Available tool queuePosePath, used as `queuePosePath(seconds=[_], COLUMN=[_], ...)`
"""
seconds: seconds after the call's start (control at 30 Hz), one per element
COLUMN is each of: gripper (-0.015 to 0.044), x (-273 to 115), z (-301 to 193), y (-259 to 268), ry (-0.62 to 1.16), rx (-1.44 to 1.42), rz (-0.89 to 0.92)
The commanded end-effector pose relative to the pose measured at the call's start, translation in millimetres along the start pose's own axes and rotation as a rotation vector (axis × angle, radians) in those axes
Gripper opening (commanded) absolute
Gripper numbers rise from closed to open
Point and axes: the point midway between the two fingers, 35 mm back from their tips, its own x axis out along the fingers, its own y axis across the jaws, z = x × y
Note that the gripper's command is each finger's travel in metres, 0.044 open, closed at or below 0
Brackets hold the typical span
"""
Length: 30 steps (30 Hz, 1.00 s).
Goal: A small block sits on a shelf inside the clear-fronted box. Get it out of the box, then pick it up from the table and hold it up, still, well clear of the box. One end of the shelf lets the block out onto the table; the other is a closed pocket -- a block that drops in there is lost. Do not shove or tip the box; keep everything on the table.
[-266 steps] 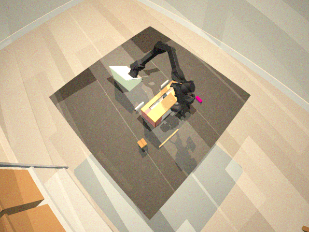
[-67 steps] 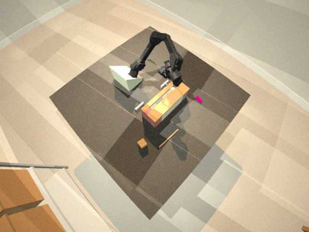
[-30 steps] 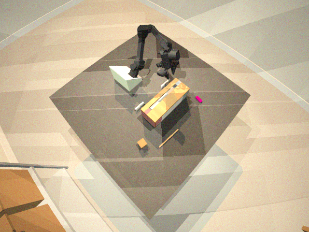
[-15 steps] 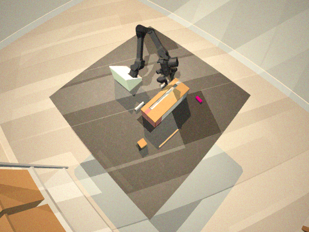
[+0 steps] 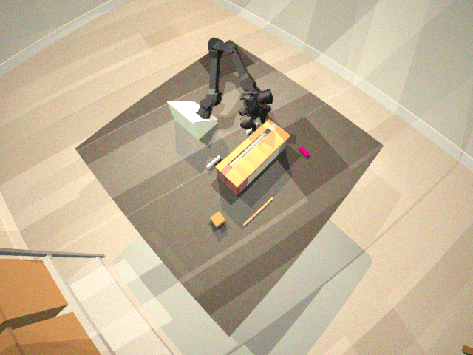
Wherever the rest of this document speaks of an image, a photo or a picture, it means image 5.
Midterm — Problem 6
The small pink block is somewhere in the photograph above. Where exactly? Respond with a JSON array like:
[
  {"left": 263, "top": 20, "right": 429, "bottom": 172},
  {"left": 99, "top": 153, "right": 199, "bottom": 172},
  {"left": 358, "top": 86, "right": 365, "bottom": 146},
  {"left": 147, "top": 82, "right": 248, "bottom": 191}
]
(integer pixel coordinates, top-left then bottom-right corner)
[{"left": 299, "top": 147, "right": 309, "bottom": 157}]

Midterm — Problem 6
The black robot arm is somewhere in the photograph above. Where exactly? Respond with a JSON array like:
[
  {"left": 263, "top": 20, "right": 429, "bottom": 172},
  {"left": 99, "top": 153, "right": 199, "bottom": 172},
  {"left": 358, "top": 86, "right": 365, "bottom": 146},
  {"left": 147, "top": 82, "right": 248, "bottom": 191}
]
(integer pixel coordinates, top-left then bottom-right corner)
[{"left": 195, "top": 37, "right": 273, "bottom": 119}]

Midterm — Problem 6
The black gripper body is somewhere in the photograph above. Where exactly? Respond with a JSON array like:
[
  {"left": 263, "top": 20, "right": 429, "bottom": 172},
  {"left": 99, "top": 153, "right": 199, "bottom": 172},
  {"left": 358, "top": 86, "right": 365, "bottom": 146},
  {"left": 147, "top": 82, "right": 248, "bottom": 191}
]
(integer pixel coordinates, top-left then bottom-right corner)
[{"left": 240, "top": 104, "right": 271, "bottom": 129}]

